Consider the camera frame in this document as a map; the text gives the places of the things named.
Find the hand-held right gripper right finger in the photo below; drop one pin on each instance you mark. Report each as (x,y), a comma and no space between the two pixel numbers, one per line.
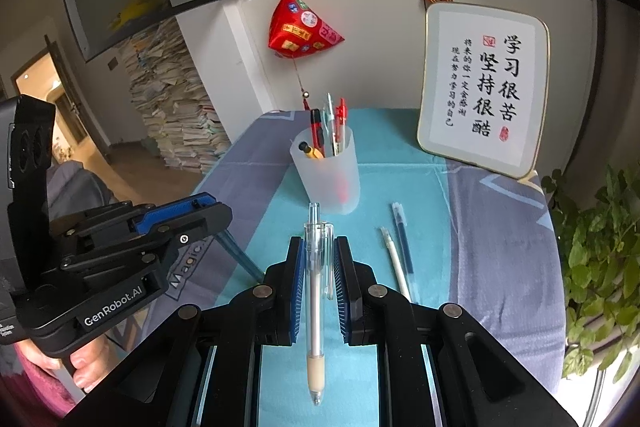
(341,292)

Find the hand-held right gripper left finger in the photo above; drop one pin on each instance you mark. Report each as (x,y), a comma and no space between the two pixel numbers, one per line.
(299,292)

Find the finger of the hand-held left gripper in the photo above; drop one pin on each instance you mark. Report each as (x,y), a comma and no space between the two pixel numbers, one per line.
(200,227)
(170,211)

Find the clear pen with beige grip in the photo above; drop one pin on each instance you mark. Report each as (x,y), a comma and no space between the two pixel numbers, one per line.
(316,282)

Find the white slim pen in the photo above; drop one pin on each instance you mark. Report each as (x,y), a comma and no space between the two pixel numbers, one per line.
(396,264)

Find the blue capped pen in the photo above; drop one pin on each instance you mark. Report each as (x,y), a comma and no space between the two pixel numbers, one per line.
(402,237)

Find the translucent plastic cup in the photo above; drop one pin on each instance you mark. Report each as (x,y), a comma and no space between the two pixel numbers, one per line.
(325,187)

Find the yellow and black pen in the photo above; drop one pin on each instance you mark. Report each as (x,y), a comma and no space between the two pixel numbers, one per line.
(311,151)

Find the black and red pen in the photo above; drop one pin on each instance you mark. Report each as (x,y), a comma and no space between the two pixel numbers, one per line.
(316,132)

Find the red clip pen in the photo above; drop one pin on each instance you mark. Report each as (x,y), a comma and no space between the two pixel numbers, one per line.
(341,119)

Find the person's left forearm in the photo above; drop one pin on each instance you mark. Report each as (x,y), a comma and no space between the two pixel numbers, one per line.
(30,392)

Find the person's left hand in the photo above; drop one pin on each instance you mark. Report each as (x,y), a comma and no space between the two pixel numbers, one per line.
(92,369)

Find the grey sofa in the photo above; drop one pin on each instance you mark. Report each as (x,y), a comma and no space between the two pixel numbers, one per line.
(80,187)

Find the tall stacks of paper booklets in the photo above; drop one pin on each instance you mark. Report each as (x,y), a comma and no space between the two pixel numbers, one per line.
(175,107)

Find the teal and grey printed tablecloth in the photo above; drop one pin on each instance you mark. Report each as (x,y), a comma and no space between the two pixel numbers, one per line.
(370,187)

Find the wooden doorway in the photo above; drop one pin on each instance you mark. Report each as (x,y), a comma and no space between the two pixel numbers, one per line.
(55,107)

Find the yellow plush toy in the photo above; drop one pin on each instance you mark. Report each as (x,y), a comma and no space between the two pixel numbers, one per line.
(137,7)

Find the red pyramid hanging ornament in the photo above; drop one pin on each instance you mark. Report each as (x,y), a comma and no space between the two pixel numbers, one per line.
(300,24)

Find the white bookshelf cabinet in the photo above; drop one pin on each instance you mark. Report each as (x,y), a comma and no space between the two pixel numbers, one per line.
(350,32)

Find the framed calligraphy board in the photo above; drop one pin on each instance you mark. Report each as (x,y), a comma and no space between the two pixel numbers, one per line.
(485,92)

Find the green potted plant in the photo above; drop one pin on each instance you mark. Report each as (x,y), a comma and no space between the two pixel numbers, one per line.
(600,267)

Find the wall switch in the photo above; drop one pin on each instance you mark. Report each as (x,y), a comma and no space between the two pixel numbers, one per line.
(113,64)

